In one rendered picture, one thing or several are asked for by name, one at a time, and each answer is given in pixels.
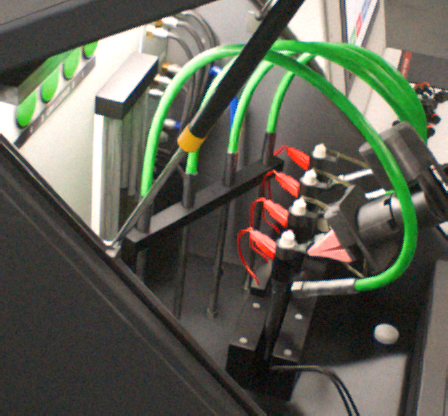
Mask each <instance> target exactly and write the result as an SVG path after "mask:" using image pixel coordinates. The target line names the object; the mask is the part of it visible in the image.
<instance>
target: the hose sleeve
mask: <svg viewBox="0 0 448 416"><path fill-rule="evenodd" d="M357 280H360V279H359V278H353V279H351V278H348V279H342V280H330V281H317V282H316V281H314V282H307V283H304V284H303V285H302V292H303V294H304V295H305V296H306V297H312V296H313V297H317V296H325V295H339V294H343V295H345V294H353V293H360V292H361V291H358V290H357V289H356V287H355V283H356V281H357Z"/></svg>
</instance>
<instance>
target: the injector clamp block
mask: <svg viewBox="0 0 448 416"><path fill-rule="evenodd" d="M317 222H318V221H316V224H315V227H314V230H313V233H312V236H311V239H313V238H315V236H316V235H320V234H322V233H327V232H322V231H320V230H319V229H318V228H317ZM330 263H331V258H328V257H320V256H310V255H309V254H308V252H307V254H305V256H304V259H303V262H302V264H301V267H300V270H299V272H300V271H304V272H305V273H306V275H307V280H306V281H305V282H314V281H316V282H317V281H325V279H326V276H327V272H328V269H329V265H330ZM272 286H273V285H272V283H271V280H270V283H269V285H268V287H267V290H266V293H265V296H264V297H259V296H255V295H251V293H250V292H249V295H248V297H247V300H246V302H245V305H244V307H243V309H242V311H241V314H240V316H239V319H238V321H237V324H236V327H235V329H234V331H233V333H232V336H231V338H230V341H229V350H228V355H227V362H226V369H225V371H226V372H227V373H228V374H229V376H230V377H231V378H232V379H233V380H234V381H235V382H236V383H237V384H238V385H239V386H240V387H241V388H242V389H245V390H249V388H250V385H251V379H252V376H253V374H254V371H255V368H256V367H258V368H262V369H265V370H269V375H268V379H267V385H266V390H265V395H266V396H269V397H276V398H279V399H283V400H286V401H290V400H291V398H292V395H293V392H294V388H295V385H296V378H299V376H300V374H301V372H289V371H286V372H282V373H280V372H279V370H271V368H272V367H274V366H303V363H304V360H305V356H306V353H307V350H308V347H309V343H310V340H311V336H312V331H313V328H314V323H315V318H316V314H317V309H318V306H319V299H320V296H317V297H313V296H312V297H309V298H294V295H293V294H292V297H291V299H289V300H288V305H287V309H286V314H285V317H284V320H283V323H282V324H281V325H278V329H277V334H276V339H275V344H274V352H273V354H272V359H269V360H266V359H263V358H262V357H261V355H260V354H261V349H262V343H263V338H264V332H265V327H266V322H267V316H268V310H269V306H270V300H271V299H270V293H271V288H272Z"/></svg>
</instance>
